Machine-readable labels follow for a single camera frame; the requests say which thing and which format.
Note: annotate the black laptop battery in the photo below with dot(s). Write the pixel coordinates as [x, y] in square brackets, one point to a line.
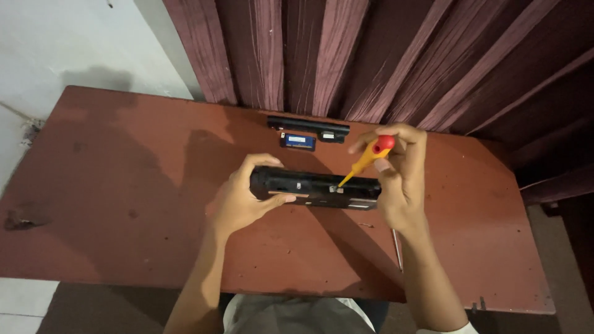
[308, 128]

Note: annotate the thin metal rod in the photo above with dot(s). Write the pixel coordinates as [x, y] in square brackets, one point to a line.
[397, 250]

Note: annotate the black laptop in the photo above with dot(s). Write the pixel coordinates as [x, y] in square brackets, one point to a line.
[315, 188]

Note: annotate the blue memory module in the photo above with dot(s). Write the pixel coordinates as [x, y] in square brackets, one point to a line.
[297, 141]

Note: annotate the person's right hand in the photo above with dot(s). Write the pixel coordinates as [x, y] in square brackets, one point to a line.
[404, 185]

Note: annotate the person's grey shirt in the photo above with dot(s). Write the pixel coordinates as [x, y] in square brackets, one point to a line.
[299, 315]

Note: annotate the maroon curtain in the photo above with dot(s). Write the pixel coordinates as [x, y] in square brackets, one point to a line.
[399, 65]

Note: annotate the person's left hand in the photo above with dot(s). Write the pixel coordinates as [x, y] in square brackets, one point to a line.
[239, 199]

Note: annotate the yellow red-capped screwdriver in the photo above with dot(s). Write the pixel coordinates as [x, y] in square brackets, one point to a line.
[366, 158]

